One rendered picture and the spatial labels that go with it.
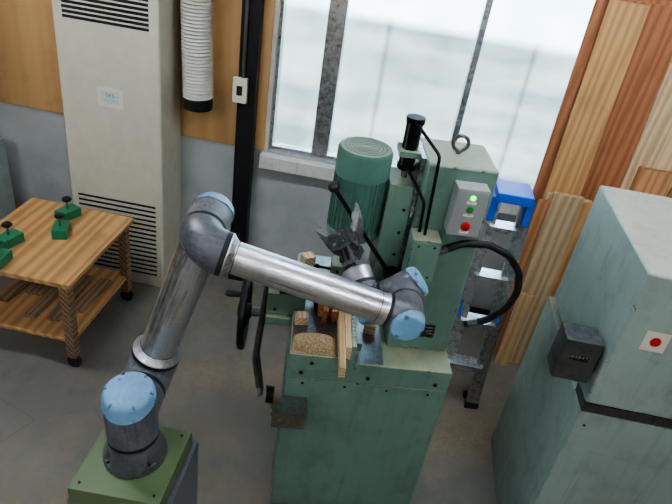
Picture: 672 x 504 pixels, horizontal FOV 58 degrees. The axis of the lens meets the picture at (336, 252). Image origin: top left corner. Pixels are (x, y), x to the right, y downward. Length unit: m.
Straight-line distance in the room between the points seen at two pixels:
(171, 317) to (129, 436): 0.36
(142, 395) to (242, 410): 1.21
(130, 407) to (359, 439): 0.93
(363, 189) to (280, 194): 1.67
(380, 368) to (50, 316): 1.78
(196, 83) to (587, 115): 1.91
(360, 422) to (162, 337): 0.84
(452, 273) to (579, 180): 1.38
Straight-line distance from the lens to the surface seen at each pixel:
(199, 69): 3.18
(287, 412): 2.16
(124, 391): 1.86
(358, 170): 1.84
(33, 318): 3.30
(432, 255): 1.89
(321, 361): 1.97
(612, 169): 3.33
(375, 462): 2.49
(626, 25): 3.12
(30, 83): 3.84
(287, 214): 3.56
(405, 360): 2.17
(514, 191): 2.72
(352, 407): 2.25
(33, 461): 2.91
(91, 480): 2.02
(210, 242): 1.48
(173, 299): 1.76
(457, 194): 1.82
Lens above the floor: 2.21
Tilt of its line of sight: 32 degrees down
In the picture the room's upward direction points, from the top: 9 degrees clockwise
